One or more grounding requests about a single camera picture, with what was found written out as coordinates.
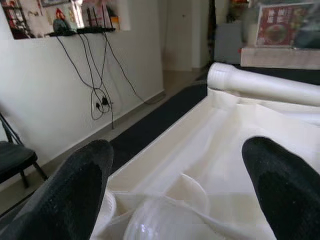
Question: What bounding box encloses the red printed box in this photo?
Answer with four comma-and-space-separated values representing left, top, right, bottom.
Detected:
256, 2, 302, 48

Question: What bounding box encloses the green red figurine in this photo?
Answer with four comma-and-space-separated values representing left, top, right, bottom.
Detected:
52, 7, 76, 33

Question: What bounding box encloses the black wifi router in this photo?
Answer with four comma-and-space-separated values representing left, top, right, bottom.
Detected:
76, 4, 117, 35

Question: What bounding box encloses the white plastic table top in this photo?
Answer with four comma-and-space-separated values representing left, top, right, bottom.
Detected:
88, 88, 320, 240

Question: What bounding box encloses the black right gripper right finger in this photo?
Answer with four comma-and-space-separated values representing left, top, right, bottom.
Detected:
241, 136, 320, 240

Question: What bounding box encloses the pale low box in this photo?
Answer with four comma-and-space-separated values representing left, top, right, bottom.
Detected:
240, 46, 320, 69

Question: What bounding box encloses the black folding chair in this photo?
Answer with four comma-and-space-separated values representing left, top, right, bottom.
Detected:
0, 107, 49, 189

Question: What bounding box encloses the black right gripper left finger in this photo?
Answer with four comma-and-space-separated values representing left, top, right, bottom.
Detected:
0, 139, 115, 240

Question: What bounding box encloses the black wall cable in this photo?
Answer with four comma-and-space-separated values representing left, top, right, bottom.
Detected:
56, 32, 156, 131

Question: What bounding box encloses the white plastic table leg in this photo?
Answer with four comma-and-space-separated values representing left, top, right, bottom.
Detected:
99, 191, 216, 240
206, 62, 320, 107

